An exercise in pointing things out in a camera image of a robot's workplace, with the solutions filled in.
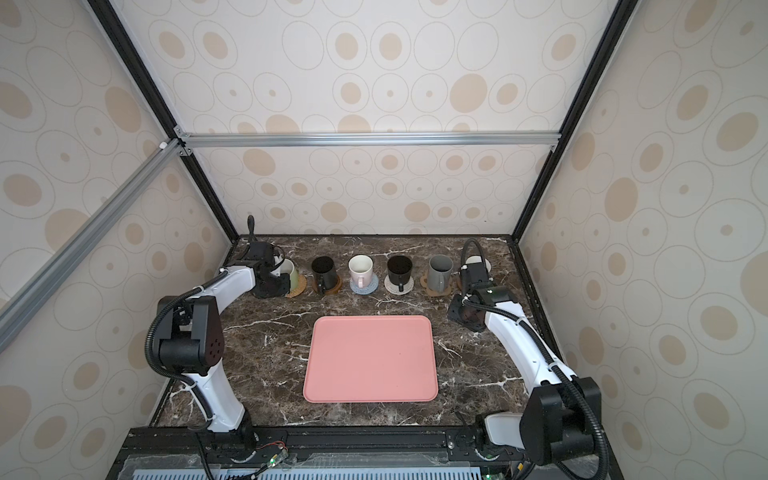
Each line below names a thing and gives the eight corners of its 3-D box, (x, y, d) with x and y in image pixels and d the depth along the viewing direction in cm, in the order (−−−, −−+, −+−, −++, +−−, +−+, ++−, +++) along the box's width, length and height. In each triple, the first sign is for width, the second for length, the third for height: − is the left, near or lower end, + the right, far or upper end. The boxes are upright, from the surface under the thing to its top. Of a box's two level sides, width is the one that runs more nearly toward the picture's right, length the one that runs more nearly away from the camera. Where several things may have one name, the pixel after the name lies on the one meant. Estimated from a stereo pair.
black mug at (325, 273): (313, 299, 104) (307, 282, 96) (318, 273, 111) (313, 255, 103) (334, 299, 104) (329, 282, 96) (337, 273, 111) (333, 255, 103)
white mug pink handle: (349, 297, 104) (346, 279, 96) (352, 273, 111) (349, 254, 103) (372, 297, 104) (370, 279, 96) (373, 273, 111) (372, 254, 103)
